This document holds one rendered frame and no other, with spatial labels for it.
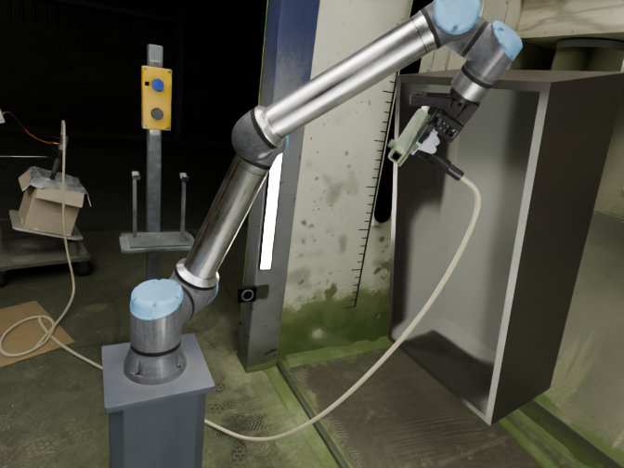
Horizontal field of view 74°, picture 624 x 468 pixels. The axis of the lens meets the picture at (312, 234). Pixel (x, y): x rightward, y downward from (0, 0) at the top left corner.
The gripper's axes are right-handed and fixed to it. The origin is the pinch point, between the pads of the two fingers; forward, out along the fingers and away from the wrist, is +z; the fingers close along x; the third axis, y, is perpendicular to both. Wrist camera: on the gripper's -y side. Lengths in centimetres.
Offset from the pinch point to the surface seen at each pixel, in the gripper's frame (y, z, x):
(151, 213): -82, 106, 7
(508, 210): 48, 21, 42
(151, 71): -106, 49, 25
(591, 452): 153, 88, 21
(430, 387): 92, 133, 36
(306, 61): -58, 27, 66
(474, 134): 21, 9, 59
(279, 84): -62, 37, 54
